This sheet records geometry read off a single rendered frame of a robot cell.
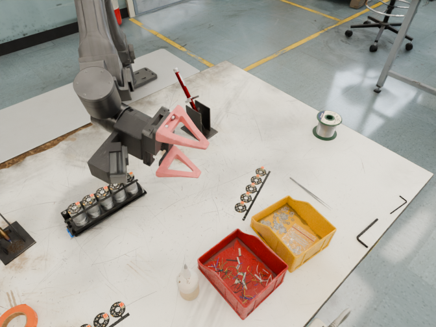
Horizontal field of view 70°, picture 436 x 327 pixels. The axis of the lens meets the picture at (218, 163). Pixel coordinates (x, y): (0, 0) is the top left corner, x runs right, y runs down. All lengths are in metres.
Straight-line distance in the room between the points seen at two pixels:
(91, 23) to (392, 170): 0.70
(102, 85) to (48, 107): 0.54
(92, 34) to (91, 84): 0.14
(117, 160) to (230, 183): 0.28
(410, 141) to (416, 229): 0.65
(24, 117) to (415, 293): 1.54
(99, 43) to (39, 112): 0.45
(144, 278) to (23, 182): 0.38
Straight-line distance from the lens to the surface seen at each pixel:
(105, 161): 0.51
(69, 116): 0.96
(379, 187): 0.78
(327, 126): 0.82
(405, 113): 2.45
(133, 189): 0.66
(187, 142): 0.48
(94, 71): 0.51
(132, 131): 0.52
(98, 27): 0.62
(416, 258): 1.68
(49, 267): 0.66
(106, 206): 0.66
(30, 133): 0.95
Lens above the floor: 1.29
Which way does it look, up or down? 47 degrees down
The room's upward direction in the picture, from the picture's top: straight up
